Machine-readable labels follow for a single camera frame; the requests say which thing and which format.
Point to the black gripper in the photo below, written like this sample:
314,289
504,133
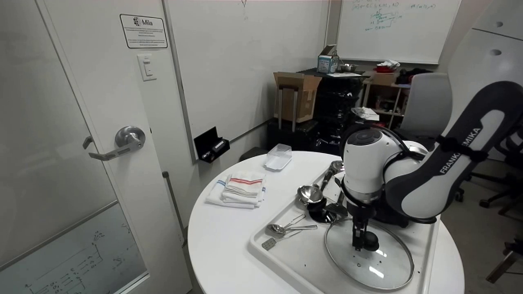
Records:
361,214

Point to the glass pot lid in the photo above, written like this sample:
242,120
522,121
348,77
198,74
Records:
386,268

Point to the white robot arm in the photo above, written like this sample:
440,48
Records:
389,182

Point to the steel strainer spoon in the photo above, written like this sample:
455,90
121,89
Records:
337,209

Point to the white plastic tray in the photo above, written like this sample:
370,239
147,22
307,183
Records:
303,262

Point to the small steel measuring spoons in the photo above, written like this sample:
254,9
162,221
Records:
285,231

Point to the clear plastic container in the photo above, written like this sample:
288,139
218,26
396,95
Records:
278,157

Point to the round white table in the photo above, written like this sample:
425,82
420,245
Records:
218,236

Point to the grey office chair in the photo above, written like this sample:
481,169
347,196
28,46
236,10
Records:
428,108

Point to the black equipment case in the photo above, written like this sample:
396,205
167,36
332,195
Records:
337,95

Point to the wooden shelf unit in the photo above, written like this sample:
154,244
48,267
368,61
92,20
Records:
386,97

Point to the open cardboard box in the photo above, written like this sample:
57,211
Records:
294,97

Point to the white door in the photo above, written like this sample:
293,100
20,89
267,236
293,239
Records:
72,224

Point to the steel ladle with black handle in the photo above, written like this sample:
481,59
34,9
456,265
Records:
312,193

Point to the black wall marker holder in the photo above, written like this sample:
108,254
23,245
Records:
209,146

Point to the wall whiteboard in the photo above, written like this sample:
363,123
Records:
412,31

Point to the silver door handle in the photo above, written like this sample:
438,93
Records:
126,139

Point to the white light switch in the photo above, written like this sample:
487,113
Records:
146,67

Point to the white wall sign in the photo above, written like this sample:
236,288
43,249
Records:
144,31

